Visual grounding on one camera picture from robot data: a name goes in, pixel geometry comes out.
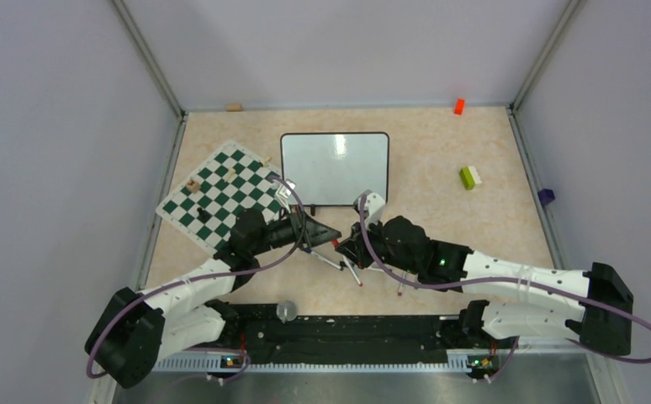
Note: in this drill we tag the purple block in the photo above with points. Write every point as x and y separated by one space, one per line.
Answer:
546 197

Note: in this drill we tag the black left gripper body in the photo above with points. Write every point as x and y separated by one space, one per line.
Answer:
287 231

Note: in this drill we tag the brown chess piece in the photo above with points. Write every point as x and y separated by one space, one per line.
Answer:
193 185

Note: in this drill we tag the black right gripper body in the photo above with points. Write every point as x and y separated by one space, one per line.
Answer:
380 250

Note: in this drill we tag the orange block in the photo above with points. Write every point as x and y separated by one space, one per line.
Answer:
459 106

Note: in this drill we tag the green white chess mat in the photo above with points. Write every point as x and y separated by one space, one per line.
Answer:
232 179

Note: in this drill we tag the magenta cap whiteboard marker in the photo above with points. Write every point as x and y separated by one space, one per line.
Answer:
402 284

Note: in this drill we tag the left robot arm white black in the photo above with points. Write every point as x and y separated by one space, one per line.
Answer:
137 329

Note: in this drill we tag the blue cap whiteboard marker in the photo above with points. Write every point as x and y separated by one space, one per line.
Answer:
322 258

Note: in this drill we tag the green and white brick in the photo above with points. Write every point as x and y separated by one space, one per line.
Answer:
470 177

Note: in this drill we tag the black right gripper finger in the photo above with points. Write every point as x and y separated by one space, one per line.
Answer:
350 247
354 258

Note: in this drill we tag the grey round knob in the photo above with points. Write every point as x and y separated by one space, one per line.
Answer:
287 311

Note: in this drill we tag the white whiteboard black frame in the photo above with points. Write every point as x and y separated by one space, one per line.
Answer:
331 169

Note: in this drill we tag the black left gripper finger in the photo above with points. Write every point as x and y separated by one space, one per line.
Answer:
316 240
317 230

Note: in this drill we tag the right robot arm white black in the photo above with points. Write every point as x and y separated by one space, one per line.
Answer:
585 305

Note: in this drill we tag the wooden block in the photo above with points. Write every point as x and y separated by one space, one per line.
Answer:
235 107

